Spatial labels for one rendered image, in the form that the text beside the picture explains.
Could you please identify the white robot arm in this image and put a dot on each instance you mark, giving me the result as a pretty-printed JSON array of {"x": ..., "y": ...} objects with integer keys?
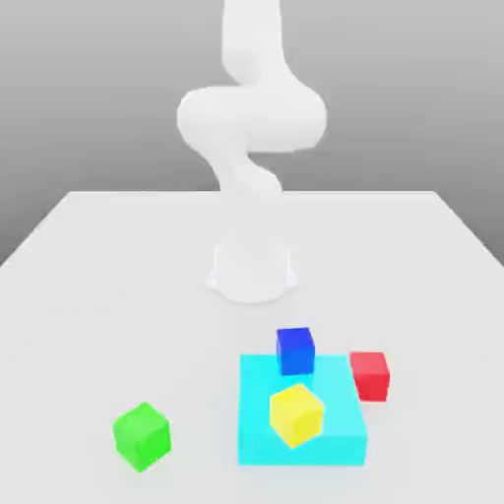
[{"x": 252, "y": 118}]

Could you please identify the small blue cube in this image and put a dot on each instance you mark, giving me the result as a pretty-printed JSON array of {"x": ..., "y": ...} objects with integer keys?
[{"x": 295, "y": 351}]

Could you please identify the small yellow cube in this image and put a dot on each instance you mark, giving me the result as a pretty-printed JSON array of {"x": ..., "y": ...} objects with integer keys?
[{"x": 296, "y": 415}]

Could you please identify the small red cube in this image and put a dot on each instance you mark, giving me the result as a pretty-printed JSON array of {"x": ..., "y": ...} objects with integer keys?
[{"x": 371, "y": 376}]

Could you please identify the small green cube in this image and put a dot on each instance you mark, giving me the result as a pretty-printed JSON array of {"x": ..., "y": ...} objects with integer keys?
[{"x": 141, "y": 436}]

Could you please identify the large cyan box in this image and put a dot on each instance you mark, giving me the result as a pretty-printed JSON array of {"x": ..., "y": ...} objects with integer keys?
[{"x": 338, "y": 425}]

